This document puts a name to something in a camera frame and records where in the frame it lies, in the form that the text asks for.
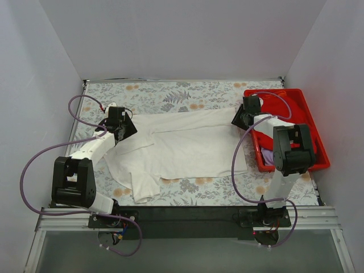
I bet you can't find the white t-shirt with robot print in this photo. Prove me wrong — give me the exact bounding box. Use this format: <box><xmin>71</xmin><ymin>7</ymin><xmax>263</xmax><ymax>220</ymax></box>
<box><xmin>104</xmin><ymin>107</ymin><xmax>240</xmax><ymax>203</ymax></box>

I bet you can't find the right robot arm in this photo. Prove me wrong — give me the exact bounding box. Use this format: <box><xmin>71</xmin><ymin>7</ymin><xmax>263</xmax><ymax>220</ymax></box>
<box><xmin>231</xmin><ymin>95</ymin><xmax>316</xmax><ymax>226</ymax></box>

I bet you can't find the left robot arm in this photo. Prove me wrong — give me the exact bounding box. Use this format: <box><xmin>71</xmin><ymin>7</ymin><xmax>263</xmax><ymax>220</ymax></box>
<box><xmin>51</xmin><ymin>104</ymin><xmax>137</xmax><ymax>228</ymax></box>

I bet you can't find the red t-shirt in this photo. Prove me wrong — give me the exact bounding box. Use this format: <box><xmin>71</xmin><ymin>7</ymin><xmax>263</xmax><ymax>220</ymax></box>
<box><xmin>254</xmin><ymin>91</ymin><xmax>308</xmax><ymax>151</ymax></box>

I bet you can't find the lavender t-shirt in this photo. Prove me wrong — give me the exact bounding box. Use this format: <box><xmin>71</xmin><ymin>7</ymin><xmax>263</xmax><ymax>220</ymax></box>
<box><xmin>260</xmin><ymin>147</ymin><xmax>274</xmax><ymax>166</ymax></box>

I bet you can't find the red plastic bin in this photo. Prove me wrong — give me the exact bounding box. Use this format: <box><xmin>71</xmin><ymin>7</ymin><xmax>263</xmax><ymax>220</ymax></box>
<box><xmin>243</xmin><ymin>88</ymin><xmax>331</xmax><ymax>173</ymax></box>

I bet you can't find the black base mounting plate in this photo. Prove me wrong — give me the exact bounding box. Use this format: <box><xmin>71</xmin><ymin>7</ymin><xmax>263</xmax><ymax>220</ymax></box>
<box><xmin>88</xmin><ymin>206</ymin><xmax>293</xmax><ymax>240</ymax></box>

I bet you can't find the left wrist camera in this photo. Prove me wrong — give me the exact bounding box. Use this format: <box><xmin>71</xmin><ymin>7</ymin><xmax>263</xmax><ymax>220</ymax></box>
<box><xmin>100</xmin><ymin>102</ymin><xmax>117</xmax><ymax>117</ymax></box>

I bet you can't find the aluminium frame rail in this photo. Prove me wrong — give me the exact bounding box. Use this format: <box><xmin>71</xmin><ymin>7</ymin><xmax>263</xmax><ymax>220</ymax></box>
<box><xmin>24</xmin><ymin>206</ymin><xmax>355</xmax><ymax>272</ymax></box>

